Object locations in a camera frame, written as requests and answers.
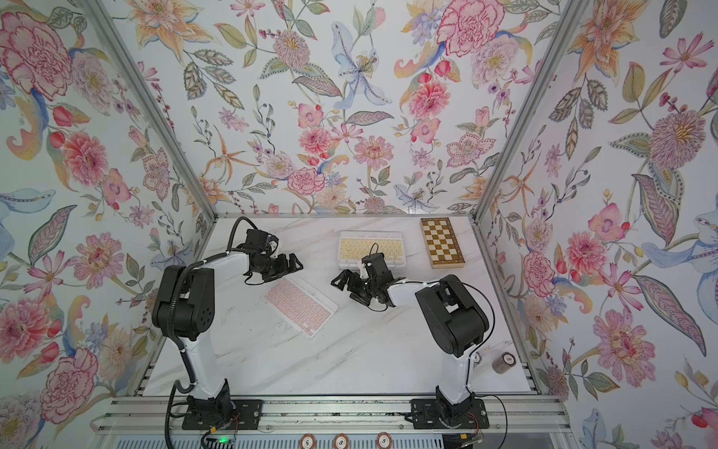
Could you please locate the aluminium front rail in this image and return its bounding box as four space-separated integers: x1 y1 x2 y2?
90 395 571 436

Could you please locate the pink keyboard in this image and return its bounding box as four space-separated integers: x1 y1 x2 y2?
262 278 338 339

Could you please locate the aluminium frame post right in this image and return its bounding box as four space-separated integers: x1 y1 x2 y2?
474 1 587 225

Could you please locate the aluminium frame post left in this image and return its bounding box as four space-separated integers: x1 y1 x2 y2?
79 0 218 225

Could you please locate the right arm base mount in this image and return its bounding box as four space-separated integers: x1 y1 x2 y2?
406 387 490 430

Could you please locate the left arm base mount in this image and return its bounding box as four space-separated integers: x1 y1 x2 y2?
181 380 264 431

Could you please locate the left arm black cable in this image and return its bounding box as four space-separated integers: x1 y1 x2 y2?
225 215 259 254

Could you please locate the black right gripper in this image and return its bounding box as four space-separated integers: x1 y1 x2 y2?
331 270 381 305

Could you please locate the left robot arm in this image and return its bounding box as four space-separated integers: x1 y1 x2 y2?
151 228 303 400

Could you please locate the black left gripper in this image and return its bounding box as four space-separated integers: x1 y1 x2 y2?
254 251 304 285

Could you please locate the aluminium frame post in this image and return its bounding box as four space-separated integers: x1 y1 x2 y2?
79 0 218 225
474 1 587 225

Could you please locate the wooden chessboard box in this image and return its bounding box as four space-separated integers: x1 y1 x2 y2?
420 217 466 269

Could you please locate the yellow keyboard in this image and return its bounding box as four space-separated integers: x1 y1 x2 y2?
338 231 407 265

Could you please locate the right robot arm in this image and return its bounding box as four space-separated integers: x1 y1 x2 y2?
331 253 494 406

